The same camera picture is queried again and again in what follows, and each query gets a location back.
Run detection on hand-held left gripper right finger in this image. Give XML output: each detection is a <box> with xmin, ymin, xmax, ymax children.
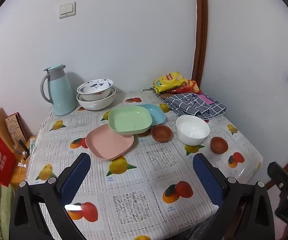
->
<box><xmin>193</xmin><ymin>153</ymin><xmax>275</xmax><ymax>240</ymax></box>

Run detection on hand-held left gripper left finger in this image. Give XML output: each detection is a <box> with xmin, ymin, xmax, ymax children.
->
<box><xmin>9</xmin><ymin>152</ymin><xmax>91</xmax><ymax>240</ymax></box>

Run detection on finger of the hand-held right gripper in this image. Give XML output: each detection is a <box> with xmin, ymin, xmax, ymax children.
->
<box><xmin>267</xmin><ymin>161</ymin><xmax>288</xmax><ymax>195</ymax></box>

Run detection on small brown clay bowl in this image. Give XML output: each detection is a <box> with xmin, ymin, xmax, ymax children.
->
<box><xmin>210</xmin><ymin>137</ymin><xmax>228</xmax><ymax>154</ymax></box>
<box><xmin>151</xmin><ymin>125</ymin><xmax>173</xmax><ymax>143</ymax></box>

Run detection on pink square plate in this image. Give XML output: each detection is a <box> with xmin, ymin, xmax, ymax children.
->
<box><xmin>85</xmin><ymin>123</ymin><xmax>135</xmax><ymax>161</ymax></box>

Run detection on small white bowl grey scroll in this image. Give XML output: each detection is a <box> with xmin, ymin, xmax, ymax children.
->
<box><xmin>176</xmin><ymin>115</ymin><xmax>210</xmax><ymax>146</ymax></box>

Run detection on light green square plate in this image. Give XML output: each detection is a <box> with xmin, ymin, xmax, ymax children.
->
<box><xmin>108</xmin><ymin>106</ymin><xmax>153</xmax><ymax>135</ymax></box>

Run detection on light blue square plate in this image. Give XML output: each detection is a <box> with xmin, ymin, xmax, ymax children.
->
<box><xmin>139</xmin><ymin>104</ymin><xmax>166</xmax><ymax>126</ymax></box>

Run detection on wooden side table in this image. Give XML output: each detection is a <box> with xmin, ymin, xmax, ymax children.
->
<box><xmin>9</xmin><ymin>135</ymin><xmax>38</xmax><ymax>188</ymax></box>

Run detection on fruit print tablecloth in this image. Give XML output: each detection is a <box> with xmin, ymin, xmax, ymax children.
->
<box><xmin>25</xmin><ymin>89</ymin><xmax>264</xmax><ymax>240</ymax></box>

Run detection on large white bowl grey scroll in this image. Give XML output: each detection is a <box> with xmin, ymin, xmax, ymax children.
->
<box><xmin>76</xmin><ymin>87</ymin><xmax>116</xmax><ymax>111</ymax></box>

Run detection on grey checked cloth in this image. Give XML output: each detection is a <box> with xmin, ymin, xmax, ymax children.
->
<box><xmin>150</xmin><ymin>87</ymin><xmax>227</xmax><ymax>120</ymax></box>

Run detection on pale green and blue bedding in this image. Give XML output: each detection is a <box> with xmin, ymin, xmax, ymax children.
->
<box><xmin>0</xmin><ymin>172</ymin><xmax>17</xmax><ymax>240</ymax></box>

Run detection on patterned gift box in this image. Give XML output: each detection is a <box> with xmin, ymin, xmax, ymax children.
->
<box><xmin>5</xmin><ymin>112</ymin><xmax>28</xmax><ymax>150</ymax></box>

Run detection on pink cloth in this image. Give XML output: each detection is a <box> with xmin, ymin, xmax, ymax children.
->
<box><xmin>199</xmin><ymin>94</ymin><xmax>217</xmax><ymax>104</ymax></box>

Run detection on light blue thermos jug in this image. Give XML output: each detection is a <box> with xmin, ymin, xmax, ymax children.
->
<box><xmin>40</xmin><ymin>64</ymin><xmax>77</xmax><ymax>116</ymax></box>

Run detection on blue patterned porcelain bowl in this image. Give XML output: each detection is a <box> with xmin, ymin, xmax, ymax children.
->
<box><xmin>77</xmin><ymin>79</ymin><xmax>114</xmax><ymax>102</ymax></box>

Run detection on red snack packet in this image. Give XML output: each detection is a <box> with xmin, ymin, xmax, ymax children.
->
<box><xmin>170</xmin><ymin>80</ymin><xmax>202</xmax><ymax>95</ymax></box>

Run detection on yellow snack packet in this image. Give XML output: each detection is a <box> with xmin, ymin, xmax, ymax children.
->
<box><xmin>153</xmin><ymin>71</ymin><xmax>188</xmax><ymax>94</ymax></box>

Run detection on brown wooden door frame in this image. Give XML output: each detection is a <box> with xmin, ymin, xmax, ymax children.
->
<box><xmin>192</xmin><ymin>0</ymin><xmax>208</xmax><ymax>90</ymax></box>

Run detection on white wall light switch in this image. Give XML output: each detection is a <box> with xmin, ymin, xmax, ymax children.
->
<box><xmin>59</xmin><ymin>1</ymin><xmax>76</xmax><ymax>19</ymax></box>

